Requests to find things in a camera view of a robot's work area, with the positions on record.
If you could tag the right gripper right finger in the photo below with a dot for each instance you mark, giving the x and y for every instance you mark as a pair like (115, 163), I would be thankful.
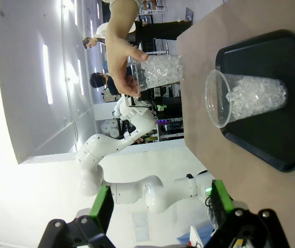
(223, 204)

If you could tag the background person with face mask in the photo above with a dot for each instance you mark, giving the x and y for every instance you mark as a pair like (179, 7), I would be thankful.
(99, 82)

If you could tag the person's right hand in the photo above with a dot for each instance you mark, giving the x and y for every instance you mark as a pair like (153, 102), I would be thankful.
(118, 64)

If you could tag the person's right forearm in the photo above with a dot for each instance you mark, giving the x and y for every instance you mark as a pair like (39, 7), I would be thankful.
(121, 18)

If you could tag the short clear plastic iced cup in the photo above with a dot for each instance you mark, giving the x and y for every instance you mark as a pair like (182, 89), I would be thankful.
(162, 72)

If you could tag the tall clear plastic iced cup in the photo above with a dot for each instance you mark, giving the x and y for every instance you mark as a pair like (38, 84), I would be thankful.
(261, 96)

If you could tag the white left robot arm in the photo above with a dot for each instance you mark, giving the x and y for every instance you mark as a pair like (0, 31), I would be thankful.
(152, 196)

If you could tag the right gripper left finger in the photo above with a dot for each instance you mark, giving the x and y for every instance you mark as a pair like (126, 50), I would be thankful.
(100, 206)

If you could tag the background person in white shirt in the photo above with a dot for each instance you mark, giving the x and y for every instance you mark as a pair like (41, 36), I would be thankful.
(98, 36)

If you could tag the ceiling light panel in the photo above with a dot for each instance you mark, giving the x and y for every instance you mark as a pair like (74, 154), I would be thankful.
(80, 77)
(47, 73)

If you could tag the black plastic serving tray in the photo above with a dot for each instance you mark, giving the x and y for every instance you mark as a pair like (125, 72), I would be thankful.
(279, 134)

